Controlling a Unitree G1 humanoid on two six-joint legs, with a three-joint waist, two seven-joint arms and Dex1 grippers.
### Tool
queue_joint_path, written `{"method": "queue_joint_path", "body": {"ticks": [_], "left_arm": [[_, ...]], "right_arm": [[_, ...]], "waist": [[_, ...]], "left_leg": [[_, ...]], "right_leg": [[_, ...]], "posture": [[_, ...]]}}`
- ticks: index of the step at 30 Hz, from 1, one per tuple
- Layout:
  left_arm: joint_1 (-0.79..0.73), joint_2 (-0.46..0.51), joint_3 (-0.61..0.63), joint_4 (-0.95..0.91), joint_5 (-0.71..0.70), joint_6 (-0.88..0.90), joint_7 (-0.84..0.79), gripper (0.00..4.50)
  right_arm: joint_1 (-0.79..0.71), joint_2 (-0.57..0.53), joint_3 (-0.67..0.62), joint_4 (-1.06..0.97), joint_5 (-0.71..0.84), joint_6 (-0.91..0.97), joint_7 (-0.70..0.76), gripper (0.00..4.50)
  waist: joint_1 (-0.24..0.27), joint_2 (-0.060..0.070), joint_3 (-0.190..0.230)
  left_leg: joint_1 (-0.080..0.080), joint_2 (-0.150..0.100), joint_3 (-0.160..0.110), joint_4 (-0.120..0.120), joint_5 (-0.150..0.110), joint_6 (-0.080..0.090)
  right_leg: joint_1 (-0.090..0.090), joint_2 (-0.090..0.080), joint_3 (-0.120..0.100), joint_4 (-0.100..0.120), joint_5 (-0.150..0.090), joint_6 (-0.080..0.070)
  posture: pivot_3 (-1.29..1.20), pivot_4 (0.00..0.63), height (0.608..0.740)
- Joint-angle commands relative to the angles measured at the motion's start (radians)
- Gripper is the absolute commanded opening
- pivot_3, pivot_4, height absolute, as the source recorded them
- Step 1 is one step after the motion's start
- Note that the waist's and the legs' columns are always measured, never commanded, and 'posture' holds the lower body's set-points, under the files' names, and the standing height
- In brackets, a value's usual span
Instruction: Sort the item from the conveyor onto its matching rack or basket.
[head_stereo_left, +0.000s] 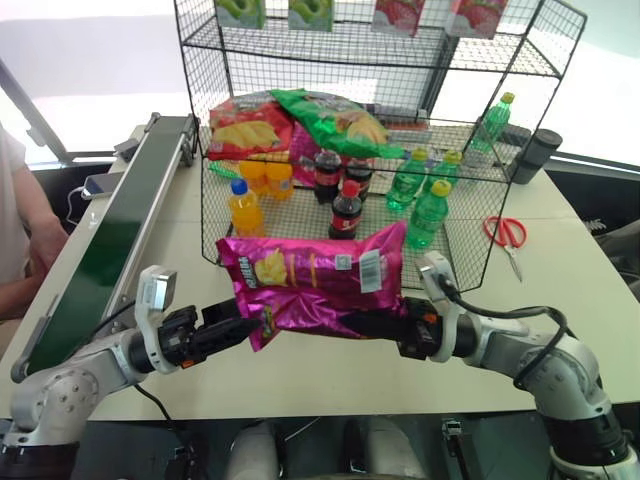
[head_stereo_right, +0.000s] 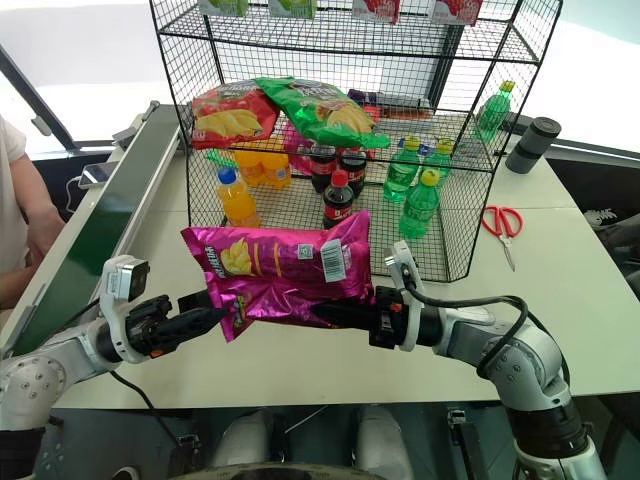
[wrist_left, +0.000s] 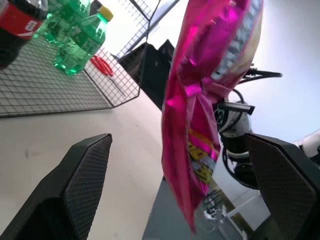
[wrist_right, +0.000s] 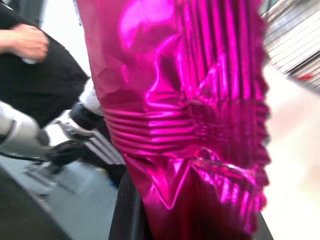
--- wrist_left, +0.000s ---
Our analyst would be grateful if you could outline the green plastic bottle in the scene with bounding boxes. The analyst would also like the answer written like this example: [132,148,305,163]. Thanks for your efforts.
[32,0,92,46]

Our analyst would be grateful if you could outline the green bottle with yellow cap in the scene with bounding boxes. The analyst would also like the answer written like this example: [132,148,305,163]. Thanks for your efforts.
[54,5,115,77]

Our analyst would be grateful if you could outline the cola bottle with red label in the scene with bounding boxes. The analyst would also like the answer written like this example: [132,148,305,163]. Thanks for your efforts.
[0,0,50,71]

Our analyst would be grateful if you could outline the pink foil snack bag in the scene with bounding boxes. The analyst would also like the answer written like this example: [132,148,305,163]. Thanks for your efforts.
[161,0,265,235]

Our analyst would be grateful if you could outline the white metal frame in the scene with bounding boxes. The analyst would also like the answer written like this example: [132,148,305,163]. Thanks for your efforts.
[224,191,272,234]

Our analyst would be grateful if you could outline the red-handled scissors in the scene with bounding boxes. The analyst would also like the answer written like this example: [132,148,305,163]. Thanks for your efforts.
[90,55,127,98]

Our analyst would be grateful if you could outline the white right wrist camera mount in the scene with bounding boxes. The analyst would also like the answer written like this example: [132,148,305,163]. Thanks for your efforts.
[233,114,252,138]

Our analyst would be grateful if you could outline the black wire mesh basket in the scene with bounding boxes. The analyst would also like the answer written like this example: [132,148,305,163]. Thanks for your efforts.
[0,36,141,119]

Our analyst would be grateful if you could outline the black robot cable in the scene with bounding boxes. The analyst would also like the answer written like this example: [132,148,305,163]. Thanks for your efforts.
[221,68,284,189]

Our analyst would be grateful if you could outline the black wire grid rack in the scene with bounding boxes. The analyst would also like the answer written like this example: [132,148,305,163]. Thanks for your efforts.
[109,0,181,61]

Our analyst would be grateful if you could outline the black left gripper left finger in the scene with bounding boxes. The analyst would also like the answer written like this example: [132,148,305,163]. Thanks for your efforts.
[0,133,113,240]

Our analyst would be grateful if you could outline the black conveyor housing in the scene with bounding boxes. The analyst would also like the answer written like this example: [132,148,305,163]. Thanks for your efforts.
[110,38,176,111]

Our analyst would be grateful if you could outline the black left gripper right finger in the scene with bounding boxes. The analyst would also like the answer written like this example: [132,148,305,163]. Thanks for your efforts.
[245,132,320,240]

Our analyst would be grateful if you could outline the dark grey conveyor belt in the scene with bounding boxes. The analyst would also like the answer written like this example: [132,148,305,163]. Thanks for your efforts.
[141,174,252,240]

